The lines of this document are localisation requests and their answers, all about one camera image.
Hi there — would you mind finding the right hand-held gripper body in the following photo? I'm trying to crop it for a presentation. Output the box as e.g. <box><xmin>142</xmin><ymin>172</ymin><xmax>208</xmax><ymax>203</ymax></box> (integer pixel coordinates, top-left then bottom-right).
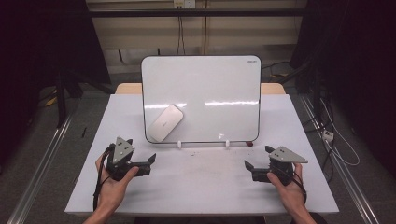
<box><xmin>251</xmin><ymin>146</ymin><xmax>309</xmax><ymax>187</ymax></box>

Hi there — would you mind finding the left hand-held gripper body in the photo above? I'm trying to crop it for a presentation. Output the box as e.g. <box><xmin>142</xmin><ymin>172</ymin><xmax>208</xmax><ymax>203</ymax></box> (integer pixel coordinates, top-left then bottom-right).
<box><xmin>106</xmin><ymin>135</ymin><xmax>153</xmax><ymax>182</ymax></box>

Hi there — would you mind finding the white oval whiteboard eraser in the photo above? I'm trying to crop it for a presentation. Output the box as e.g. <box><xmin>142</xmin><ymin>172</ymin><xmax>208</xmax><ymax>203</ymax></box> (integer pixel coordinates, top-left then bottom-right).
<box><xmin>146</xmin><ymin>104</ymin><xmax>185</xmax><ymax>143</ymax></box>

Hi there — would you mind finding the person's left hand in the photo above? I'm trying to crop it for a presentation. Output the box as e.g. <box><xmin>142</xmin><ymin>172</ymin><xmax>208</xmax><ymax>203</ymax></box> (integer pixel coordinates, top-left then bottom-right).
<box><xmin>94</xmin><ymin>154</ymin><xmax>140</xmax><ymax>215</ymax></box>

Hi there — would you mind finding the person's right hand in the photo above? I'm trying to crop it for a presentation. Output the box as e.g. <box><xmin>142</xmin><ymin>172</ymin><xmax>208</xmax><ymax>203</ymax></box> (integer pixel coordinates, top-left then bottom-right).
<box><xmin>266</xmin><ymin>163</ymin><xmax>308</xmax><ymax>216</ymax></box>

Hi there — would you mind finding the light wooden table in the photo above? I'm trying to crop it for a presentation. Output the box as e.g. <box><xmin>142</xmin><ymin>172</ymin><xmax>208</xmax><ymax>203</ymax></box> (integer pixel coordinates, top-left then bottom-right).
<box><xmin>115</xmin><ymin>82</ymin><xmax>287</xmax><ymax>96</ymax></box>

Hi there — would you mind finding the black metal stand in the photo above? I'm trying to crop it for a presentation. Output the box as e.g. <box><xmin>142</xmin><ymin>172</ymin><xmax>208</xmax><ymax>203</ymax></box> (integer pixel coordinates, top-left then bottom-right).
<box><xmin>279</xmin><ymin>59</ymin><xmax>323</xmax><ymax>96</ymax></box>
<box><xmin>55</xmin><ymin>70</ymin><xmax>84</xmax><ymax>129</ymax></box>

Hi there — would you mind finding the white whiteboard with black rim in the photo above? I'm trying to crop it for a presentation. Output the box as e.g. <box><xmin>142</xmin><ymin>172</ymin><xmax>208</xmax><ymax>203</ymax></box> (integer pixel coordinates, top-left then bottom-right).
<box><xmin>140</xmin><ymin>55</ymin><xmax>262</xmax><ymax>145</ymax></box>

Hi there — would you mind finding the dark curtain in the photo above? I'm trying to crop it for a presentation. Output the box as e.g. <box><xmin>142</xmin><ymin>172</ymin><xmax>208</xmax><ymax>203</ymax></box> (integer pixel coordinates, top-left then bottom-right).
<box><xmin>289</xmin><ymin>0</ymin><xmax>396</xmax><ymax>175</ymax></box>
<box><xmin>0</xmin><ymin>0</ymin><xmax>111</xmax><ymax>169</ymax></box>

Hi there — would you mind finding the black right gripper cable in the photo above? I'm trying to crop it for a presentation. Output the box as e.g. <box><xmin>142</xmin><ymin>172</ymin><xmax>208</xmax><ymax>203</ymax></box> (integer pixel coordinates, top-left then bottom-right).
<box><xmin>279</xmin><ymin>169</ymin><xmax>308</xmax><ymax>204</ymax></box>

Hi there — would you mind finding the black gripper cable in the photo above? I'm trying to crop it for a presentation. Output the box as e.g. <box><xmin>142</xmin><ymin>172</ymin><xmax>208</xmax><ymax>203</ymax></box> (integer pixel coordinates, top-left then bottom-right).
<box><xmin>279</xmin><ymin>169</ymin><xmax>308</xmax><ymax>204</ymax></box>
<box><xmin>92</xmin><ymin>144</ymin><xmax>115</xmax><ymax>213</ymax></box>

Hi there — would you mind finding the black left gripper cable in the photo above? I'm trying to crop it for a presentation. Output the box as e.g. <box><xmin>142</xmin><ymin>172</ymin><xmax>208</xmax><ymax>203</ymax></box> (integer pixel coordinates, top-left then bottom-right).
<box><xmin>92</xmin><ymin>144</ymin><xmax>115</xmax><ymax>213</ymax></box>

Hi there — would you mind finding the white cable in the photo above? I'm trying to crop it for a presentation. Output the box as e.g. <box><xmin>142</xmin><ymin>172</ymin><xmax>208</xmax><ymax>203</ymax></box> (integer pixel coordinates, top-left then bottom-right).
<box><xmin>320</xmin><ymin>99</ymin><xmax>361</xmax><ymax>166</ymax></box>

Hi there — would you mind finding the aluminium floor rail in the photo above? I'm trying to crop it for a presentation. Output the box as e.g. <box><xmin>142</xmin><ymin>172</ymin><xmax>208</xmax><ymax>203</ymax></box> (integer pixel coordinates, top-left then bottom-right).
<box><xmin>300</xmin><ymin>95</ymin><xmax>381</xmax><ymax>224</ymax></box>
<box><xmin>6</xmin><ymin>115</ymin><xmax>73</xmax><ymax>224</ymax></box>

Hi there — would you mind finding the black hanging cable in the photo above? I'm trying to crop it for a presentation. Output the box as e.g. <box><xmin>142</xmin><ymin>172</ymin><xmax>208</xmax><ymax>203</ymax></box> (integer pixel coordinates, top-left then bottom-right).
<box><xmin>177</xmin><ymin>16</ymin><xmax>186</xmax><ymax>56</ymax></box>

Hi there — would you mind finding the white wall socket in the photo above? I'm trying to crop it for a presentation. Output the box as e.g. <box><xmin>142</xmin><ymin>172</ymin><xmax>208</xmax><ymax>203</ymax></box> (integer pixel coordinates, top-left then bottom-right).
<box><xmin>173</xmin><ymin>0</ymin><xmax>196</xmax><ymax>9</ymax></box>

